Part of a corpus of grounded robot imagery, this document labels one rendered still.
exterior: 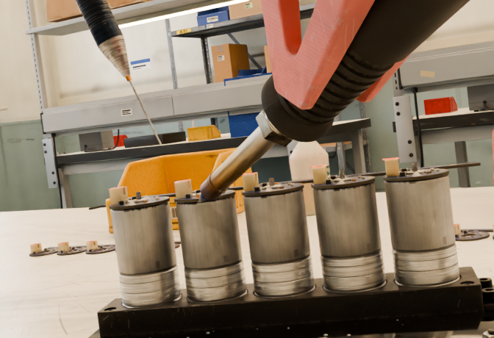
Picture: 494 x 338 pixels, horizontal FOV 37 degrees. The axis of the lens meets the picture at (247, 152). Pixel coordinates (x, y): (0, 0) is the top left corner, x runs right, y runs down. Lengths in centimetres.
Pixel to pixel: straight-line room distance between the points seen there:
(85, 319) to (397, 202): 18
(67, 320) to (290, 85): 22
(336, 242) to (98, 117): 310
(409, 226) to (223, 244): 7
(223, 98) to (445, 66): 89
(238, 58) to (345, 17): 491
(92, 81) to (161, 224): 595
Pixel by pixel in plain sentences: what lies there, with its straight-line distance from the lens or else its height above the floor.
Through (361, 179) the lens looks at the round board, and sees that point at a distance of 29.
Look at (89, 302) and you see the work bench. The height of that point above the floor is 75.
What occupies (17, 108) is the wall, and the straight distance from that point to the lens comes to 623.
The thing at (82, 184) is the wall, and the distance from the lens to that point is 642.
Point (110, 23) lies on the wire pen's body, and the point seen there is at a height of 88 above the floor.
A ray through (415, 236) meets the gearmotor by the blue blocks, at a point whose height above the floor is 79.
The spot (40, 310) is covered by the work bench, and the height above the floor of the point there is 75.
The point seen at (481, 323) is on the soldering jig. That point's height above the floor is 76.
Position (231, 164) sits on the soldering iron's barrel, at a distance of 26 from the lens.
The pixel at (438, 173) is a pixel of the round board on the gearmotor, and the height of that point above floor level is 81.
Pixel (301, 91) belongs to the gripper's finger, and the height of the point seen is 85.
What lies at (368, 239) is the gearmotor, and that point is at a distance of 29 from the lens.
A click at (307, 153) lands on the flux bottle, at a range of 62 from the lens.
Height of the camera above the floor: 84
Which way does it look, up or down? 3 degrees down
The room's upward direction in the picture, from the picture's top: 7 degrees counter-clockwise
